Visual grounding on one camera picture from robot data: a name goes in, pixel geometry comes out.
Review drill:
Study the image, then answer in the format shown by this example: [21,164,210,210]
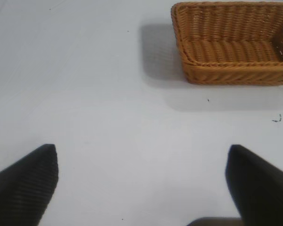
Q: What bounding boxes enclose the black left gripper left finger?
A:
[0,144,59,226]

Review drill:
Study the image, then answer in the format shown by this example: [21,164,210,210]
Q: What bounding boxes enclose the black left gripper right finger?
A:
[225,144,283,226]

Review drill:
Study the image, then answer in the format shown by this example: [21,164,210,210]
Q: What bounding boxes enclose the brown woven wicker basket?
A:
[171,1,283,86]

